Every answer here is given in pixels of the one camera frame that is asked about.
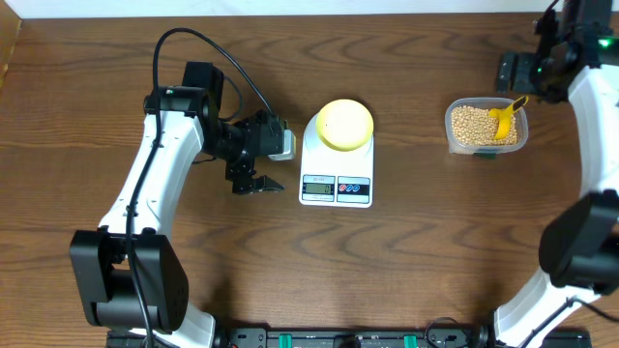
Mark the white digital kitchen scale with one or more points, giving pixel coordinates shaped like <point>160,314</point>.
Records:
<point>333,178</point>

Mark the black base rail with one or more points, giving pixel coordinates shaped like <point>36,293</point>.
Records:
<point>441,333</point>

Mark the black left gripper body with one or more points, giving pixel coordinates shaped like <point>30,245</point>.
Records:
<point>231,143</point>

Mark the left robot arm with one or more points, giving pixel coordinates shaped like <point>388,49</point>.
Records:
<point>128,276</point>

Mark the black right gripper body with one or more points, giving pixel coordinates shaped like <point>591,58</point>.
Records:
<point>549,85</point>

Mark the clear plastic container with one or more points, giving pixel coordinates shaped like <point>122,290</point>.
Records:
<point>455,147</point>

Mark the soybeans pile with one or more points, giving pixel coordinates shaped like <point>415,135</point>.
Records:
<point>473,126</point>

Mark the green tape label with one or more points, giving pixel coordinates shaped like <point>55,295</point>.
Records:
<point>487,156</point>

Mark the yellow plastic bowl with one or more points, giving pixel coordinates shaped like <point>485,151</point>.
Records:
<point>344,125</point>

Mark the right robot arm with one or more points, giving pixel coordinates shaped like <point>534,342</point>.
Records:
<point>578,254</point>

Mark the yellow plastic scoop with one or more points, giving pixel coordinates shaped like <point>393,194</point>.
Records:
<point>504,116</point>

